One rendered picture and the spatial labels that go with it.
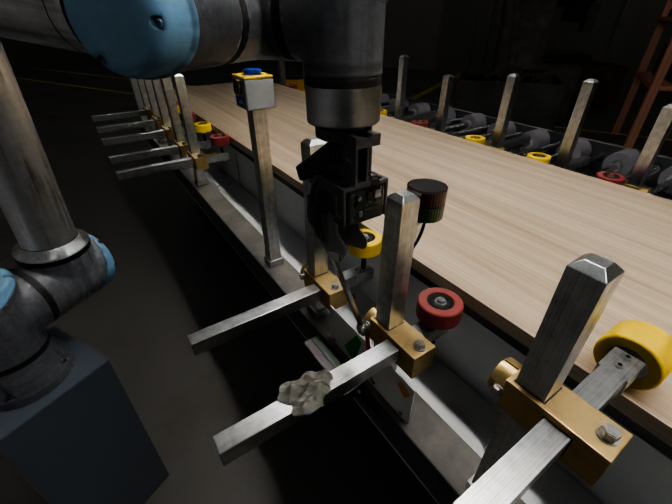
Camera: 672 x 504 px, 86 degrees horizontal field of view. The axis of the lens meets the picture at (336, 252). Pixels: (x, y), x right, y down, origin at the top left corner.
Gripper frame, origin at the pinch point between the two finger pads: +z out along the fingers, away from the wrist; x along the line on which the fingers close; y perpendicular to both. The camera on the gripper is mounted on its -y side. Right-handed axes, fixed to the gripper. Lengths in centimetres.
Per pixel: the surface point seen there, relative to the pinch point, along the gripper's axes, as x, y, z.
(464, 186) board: 62, -23, 11
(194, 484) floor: -34, -37, 101
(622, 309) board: 41, 28, 12
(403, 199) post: 6.8, 7.0, -9.9
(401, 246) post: 6.9, 7.4, -2.3
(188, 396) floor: -27, -73, 100
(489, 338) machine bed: 27.9, 14.0, 23.7
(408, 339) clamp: 7.6, 10.6, 14.9
